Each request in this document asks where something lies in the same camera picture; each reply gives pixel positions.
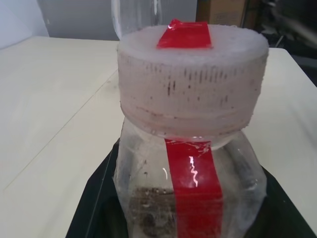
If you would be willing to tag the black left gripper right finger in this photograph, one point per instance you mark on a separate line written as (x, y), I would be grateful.
(289, 213)

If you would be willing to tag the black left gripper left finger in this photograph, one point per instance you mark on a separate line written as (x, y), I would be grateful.
(96, 198)

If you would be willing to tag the clear plastic bottle red tape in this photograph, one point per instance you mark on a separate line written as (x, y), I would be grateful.
(146, 173)

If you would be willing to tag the ribbed round bottle cap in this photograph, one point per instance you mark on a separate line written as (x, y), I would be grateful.
(193, 84)

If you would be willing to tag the clear wine glass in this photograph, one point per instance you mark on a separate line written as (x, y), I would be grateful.
(128, 17)

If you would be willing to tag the brown cardboard box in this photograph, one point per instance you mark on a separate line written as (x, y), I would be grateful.
(227, 11)

